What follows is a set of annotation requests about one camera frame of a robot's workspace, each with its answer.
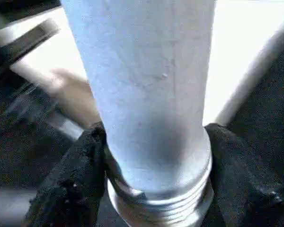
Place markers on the white plastic table top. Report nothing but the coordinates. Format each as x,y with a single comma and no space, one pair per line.
255,47

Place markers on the white plastic table leg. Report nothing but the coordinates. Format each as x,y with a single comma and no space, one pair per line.
151,94

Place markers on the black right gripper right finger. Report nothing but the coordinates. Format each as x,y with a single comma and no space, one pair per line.
248,184

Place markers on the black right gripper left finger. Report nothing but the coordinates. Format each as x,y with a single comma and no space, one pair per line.
73,184

